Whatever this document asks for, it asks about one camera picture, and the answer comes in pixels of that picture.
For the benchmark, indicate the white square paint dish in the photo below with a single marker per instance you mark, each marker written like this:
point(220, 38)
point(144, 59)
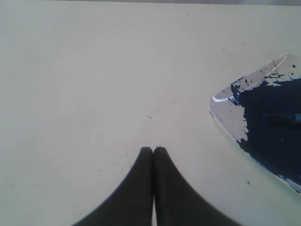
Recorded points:
point(262, 112)

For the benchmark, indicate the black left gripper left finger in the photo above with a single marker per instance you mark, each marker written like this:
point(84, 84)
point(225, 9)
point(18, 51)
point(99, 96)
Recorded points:
point(131, 204)

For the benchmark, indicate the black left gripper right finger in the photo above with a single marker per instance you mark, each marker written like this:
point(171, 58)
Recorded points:
point(176, 202)

